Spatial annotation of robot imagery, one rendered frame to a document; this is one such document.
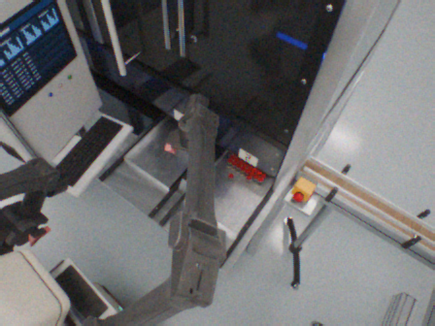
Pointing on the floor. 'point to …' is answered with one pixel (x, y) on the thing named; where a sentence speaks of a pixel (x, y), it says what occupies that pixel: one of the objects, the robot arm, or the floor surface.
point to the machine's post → (319, 99)
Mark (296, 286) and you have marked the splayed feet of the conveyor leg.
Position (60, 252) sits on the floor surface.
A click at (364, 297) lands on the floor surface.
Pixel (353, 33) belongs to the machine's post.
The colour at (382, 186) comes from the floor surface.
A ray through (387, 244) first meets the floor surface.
